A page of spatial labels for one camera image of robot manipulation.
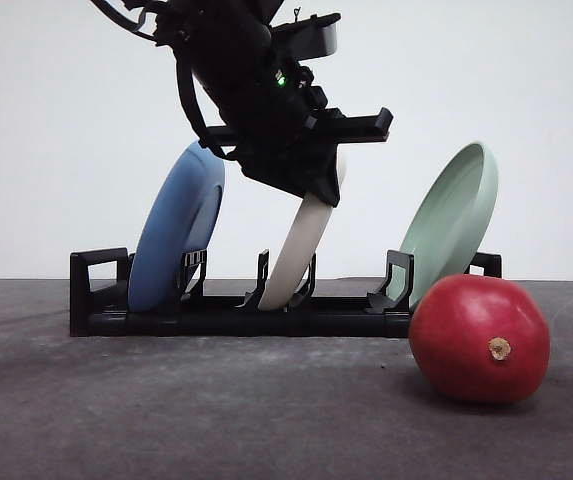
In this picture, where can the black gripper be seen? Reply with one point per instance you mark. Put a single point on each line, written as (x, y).
(265, 110)

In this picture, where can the white plate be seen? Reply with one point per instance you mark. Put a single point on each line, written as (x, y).
(300, 250)

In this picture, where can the red pomegranate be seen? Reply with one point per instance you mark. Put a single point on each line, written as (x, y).
(480, 339)

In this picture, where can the light green plate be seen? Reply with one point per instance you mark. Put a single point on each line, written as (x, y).
(448, 219)

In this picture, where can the blue plate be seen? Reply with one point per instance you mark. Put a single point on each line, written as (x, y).
(179, 220)

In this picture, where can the black plastic dish rack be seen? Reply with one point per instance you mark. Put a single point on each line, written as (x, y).
(100, 304)

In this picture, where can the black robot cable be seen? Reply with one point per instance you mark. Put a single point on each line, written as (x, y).
(186, 79)

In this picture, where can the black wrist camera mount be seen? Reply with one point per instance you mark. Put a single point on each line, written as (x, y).
(307, 39)

